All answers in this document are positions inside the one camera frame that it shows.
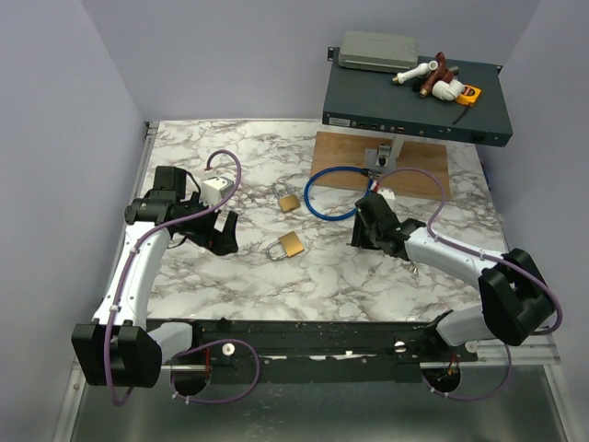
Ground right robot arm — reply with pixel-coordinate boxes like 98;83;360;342
352;192;558;361

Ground blue cable loop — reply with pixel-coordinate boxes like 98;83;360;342
304;166;375;224

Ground brass padlock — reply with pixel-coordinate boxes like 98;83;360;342
265;231;305;261
271;180;301;214

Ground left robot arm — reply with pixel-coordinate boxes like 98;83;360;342
72;166;238;388

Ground white pipe with brass end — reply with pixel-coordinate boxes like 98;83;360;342
392;60;439;85

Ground white pipe elbow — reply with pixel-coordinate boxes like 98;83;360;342
432;78;465;101

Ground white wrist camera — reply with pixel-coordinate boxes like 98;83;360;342
372;184;396;204
201;176;234;206

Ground wooden board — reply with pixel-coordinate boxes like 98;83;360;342
310;132;451;200

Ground brown pipe fitting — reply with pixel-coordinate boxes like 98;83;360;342
420;52;455;98

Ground grey plastic case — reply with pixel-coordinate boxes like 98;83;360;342
338;31;419;73

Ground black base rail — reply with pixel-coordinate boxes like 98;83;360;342
169;319;478;384

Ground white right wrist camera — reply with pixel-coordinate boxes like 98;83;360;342
372;184;396;204

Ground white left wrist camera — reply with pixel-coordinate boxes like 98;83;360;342
201;176;234;206

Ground grey metal socket bracket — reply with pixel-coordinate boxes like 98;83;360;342
364;144;398;179

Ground yellow tape measure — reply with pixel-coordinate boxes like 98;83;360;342
456;85;482;107

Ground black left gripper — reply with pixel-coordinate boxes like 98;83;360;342
177;192;239;255

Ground blue rack network switch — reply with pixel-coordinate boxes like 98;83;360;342
322;47;513;147

